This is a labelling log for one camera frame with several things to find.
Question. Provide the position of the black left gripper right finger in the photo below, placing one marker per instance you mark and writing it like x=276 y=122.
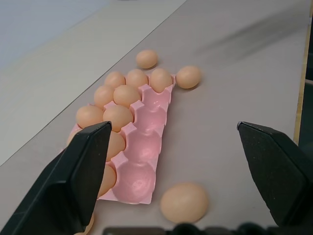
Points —
x=276 y=171

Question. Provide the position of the pink egg tray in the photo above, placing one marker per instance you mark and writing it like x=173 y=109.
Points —
x=144 y=149

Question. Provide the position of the brown egg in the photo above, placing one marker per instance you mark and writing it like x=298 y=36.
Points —
x=118 y=117
x=137 y=77
x=88 y=116
x=188 y=76
x=114 y=145
x=107 y=180
x=146 y=58
x=185 y=202
x=160 y=79
x=115 y=78
x=126 y=95
x=104 y=95

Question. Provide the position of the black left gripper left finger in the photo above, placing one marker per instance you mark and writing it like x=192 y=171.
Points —
x=63 y=186

